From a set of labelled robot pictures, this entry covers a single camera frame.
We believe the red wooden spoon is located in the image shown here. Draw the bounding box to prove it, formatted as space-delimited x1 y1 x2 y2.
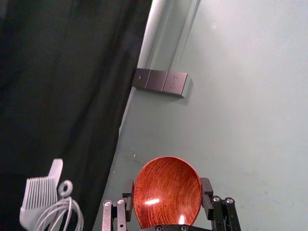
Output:
132 156 202 229

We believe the pale wall cable duct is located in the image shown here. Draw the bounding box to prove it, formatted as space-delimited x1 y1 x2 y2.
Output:
135 0 202 73

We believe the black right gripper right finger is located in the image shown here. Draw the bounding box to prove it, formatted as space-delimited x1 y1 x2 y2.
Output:
200 177 242 231

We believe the black cloth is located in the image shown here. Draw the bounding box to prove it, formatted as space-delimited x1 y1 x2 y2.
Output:
0 0 154 231

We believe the white slotted spatula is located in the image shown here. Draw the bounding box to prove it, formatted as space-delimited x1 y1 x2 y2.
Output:
19 158 64 231

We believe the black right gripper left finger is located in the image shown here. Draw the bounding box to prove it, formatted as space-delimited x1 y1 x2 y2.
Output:
102 179 135 231

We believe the dark wall socket panel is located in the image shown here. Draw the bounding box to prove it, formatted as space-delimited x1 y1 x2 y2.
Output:
131 68 194 99

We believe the white wire whisk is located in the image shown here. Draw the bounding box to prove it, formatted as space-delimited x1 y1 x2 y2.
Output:
35 180 85 231

